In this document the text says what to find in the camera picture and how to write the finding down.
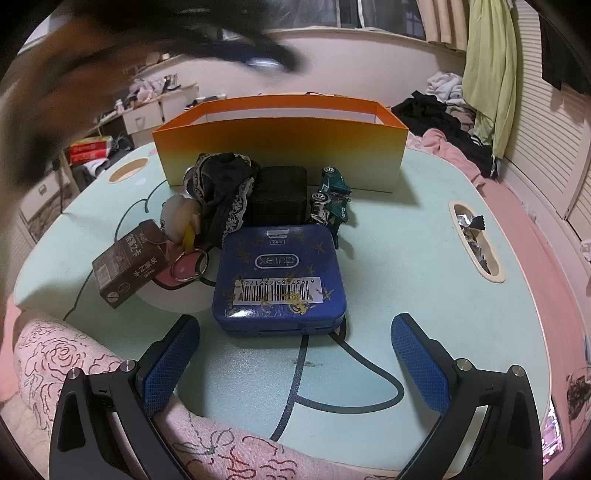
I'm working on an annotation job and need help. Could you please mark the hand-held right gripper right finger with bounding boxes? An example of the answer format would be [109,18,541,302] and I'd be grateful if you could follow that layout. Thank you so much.
[390,313,543,480]

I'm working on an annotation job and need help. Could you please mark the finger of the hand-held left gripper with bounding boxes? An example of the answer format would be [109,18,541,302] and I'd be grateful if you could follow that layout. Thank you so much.
[203,28,305,75]

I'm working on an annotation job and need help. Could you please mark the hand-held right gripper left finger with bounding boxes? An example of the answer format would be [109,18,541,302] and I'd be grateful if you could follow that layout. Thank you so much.
[48,315,201,480]

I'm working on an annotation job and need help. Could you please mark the orange cardboard box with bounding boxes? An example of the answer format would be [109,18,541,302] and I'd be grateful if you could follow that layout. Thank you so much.
[152,95,409,195]

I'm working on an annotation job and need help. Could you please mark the brown drink carton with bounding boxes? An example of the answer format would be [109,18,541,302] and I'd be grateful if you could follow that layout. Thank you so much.
[91,220,169,309]

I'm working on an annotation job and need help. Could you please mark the blue metal tin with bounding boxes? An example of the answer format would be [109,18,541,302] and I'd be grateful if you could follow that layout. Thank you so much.
[211,225,347,337]

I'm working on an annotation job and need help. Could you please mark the black rectangular block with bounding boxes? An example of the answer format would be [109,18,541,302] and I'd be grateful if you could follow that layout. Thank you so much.
[249,165,309,227]

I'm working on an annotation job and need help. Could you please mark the round doll keychain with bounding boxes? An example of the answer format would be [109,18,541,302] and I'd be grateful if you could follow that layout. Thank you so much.
[159,194,211,283]

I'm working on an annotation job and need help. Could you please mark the black lace cloth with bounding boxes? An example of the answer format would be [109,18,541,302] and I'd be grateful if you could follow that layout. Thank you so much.
[182,152,262,247]

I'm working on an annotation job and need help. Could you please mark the green toy car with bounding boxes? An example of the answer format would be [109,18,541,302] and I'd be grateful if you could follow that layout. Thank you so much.
[308,166,354,250]

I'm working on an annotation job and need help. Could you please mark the white drawer cabinet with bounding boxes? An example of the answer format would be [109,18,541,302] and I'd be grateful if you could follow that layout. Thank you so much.
[90,83,199,137]

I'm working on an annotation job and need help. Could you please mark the window with dark grid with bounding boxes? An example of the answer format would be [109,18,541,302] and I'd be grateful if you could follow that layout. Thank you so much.
[323,0,426,38]

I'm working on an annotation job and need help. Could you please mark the pink floral quilt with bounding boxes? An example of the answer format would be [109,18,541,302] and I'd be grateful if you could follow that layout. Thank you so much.
[11,318,333,480]

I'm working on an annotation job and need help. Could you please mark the red cardboard box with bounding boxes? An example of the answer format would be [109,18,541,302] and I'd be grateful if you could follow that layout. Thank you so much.
[69,136,114,164]

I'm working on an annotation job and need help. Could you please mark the crumpled foil wrappers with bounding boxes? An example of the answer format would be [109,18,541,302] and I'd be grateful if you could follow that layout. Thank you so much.
[455,203,497,273]

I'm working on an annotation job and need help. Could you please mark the pink bed sheet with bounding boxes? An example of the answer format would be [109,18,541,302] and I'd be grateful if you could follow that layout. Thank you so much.
[406,127,591,462]

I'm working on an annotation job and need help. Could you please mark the pile of white clothes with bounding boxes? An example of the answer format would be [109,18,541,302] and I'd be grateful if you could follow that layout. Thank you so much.
[425,71,475,110]

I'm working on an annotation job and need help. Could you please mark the pile of black clothes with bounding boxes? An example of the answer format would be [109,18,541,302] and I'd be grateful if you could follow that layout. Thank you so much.
[392,90,499,179]

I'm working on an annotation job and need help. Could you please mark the hanging light green garment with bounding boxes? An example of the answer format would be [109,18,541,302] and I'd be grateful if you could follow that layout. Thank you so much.
[462,0,515,160]

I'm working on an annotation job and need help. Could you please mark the white louvered closet door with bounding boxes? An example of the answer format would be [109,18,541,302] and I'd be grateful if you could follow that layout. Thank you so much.
[501,0,591,241]

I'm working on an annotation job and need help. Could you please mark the hanging black garment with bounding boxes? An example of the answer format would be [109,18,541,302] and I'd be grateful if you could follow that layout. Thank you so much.
[538,11,591,92]

